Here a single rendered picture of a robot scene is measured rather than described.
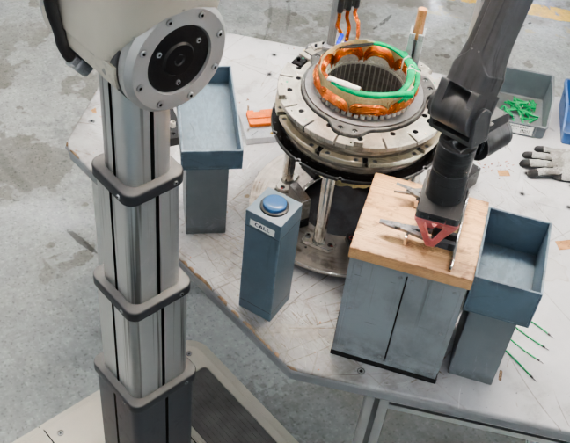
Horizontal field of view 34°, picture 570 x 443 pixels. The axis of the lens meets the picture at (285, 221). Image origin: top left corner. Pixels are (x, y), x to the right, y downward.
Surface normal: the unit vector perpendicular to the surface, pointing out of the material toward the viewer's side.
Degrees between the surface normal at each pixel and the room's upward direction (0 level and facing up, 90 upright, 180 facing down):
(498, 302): 90
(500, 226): 90
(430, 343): 90
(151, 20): 109
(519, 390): 0
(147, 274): 90
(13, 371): 0
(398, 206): 0
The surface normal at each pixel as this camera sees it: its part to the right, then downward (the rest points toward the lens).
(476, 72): -0.68, 0.04
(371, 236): 0.08, -0.70
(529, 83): -0.20, 0.65
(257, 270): -0.53, 0.57
